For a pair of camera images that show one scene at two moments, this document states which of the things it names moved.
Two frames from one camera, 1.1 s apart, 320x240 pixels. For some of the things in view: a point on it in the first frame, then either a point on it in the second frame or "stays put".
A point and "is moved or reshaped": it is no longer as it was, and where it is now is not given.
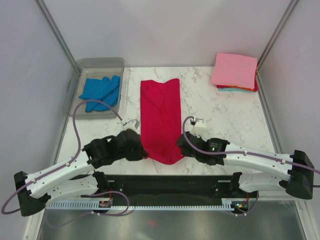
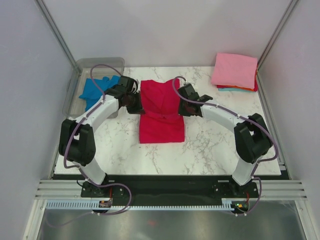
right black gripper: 196,136 to 181,112
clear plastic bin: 93,68 stays put
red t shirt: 161,119 is moved or reshaped
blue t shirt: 105,90 stays put
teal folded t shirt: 231,89 stays put
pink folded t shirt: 232,69 stays put
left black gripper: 140,154 to 138,109
